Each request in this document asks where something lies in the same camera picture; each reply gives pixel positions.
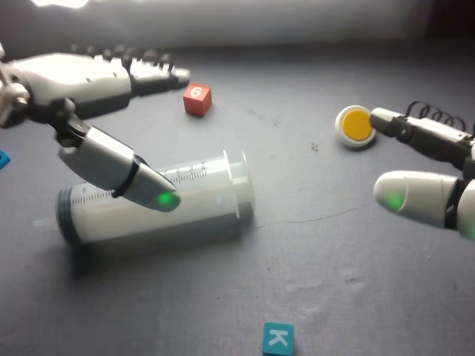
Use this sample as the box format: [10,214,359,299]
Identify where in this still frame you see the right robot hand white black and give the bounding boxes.
[369,99,475,241]

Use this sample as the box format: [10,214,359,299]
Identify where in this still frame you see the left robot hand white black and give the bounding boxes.
[10,42,192,214]

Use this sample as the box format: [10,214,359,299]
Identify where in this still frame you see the large white plastic syringe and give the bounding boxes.
[55,149,256,248]

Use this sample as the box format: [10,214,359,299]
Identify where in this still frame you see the yellow button white base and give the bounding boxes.
[334,105,378,149]

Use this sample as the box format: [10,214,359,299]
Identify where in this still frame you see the orange number block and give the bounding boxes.
[183,83,213,119]

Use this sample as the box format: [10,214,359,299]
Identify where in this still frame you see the teal letter K block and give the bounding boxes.
[261,321,296,356]

